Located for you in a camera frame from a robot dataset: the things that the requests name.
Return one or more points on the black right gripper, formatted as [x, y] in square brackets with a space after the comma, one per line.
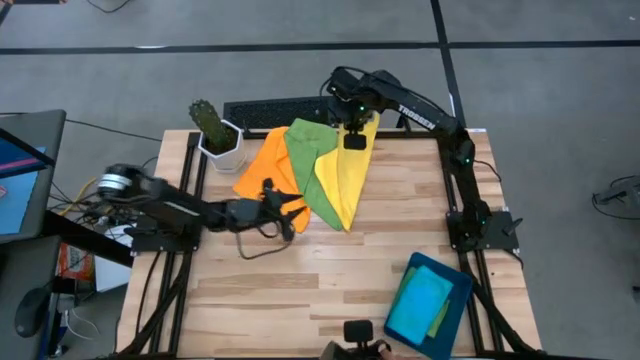
[355, 102]

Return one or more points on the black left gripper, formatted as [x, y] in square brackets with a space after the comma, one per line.
[245, 214]

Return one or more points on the yellow microfiber towel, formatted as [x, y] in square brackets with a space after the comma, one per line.
[350, 180]

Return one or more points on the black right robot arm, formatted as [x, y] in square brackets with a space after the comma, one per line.
[425, 112]

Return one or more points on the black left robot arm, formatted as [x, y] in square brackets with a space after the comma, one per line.
[170, 205]

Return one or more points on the orange microfiber towel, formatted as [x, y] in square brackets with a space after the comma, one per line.
[265, 165]

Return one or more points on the black perforated panel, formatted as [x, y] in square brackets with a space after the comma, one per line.
[280, 112]

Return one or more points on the tall green cactus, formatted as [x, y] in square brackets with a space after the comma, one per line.
[210, 125]

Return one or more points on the person's hand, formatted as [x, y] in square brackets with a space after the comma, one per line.
[391, 356]

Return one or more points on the white paper sheet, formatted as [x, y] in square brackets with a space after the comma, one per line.
[112, 270]

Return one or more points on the blue plastic tray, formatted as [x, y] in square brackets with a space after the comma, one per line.
[457, 295]

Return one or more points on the orange bag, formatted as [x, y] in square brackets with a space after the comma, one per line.
[75, 262]

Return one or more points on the black desktop monitor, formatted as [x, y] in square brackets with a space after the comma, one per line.
[30, 170]

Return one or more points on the grey desk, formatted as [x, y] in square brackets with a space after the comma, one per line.
[20, 270]

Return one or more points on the black computer mouse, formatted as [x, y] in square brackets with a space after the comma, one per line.
[32, 312]

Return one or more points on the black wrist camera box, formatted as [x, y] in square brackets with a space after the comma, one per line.
[355, 142]

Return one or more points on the black aluminium table frame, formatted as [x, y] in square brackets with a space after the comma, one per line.
[191, 165]

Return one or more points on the black table-level camera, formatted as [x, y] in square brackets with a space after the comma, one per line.
[358, 331]

